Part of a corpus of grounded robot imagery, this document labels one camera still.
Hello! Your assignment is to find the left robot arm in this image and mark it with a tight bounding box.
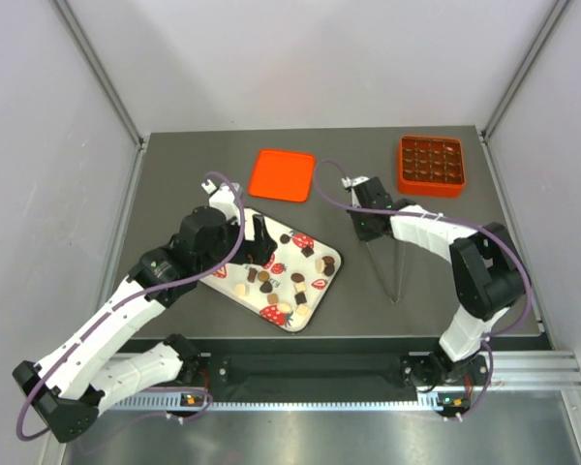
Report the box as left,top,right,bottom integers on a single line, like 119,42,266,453
13,180,277,444

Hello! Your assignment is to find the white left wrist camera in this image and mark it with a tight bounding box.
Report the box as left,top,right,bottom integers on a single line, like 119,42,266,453
200,178,219,197

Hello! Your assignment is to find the brown dome chocolate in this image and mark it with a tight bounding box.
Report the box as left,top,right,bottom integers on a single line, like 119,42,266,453
290,273,305,283

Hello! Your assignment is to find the white strawberry tray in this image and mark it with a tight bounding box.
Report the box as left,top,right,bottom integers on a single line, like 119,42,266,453
201,217,343,333

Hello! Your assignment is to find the orange box lid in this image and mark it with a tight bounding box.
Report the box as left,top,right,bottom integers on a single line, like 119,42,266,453
248,148,316,203

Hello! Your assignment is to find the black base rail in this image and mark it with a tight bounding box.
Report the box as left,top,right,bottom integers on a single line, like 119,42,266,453
173,338,490,418

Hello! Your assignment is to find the brown oval chocolate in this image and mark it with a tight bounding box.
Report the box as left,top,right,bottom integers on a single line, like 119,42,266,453
322,256,336,276

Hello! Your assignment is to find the orange compartment box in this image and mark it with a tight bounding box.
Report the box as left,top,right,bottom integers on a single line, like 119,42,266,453
397,135,466,199

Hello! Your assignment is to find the dark heart chocolate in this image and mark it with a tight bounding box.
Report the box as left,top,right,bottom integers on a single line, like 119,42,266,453
260,281,273,294

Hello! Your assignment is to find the dark small square chocolate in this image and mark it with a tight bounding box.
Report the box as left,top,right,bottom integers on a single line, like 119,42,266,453
294,293,307,305

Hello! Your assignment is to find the purple cable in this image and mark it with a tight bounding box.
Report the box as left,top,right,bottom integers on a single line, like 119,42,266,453
313,159,534,422
15,170,248,443

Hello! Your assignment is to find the brown rectangular chocolate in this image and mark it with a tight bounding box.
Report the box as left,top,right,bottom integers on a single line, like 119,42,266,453
247,268,258,283

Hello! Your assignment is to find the white cube chocolate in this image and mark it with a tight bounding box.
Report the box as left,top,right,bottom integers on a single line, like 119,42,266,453
296,304,309,315

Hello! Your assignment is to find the cream almond chocolate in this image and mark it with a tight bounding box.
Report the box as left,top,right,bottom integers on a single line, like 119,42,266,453
277,303,291,314

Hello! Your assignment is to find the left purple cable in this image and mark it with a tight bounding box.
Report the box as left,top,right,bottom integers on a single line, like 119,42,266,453
15,170,248,443

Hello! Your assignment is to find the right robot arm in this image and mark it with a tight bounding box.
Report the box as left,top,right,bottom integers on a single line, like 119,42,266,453
342,176,525,385

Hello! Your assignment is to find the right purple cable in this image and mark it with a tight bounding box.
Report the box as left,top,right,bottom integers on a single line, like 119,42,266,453
313,159,534,422

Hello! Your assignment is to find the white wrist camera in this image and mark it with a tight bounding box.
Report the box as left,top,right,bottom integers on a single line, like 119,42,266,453
341,176,367,190
200,178,219,197

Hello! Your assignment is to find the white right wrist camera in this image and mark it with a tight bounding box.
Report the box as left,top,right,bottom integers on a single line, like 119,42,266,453
341,176,367,190

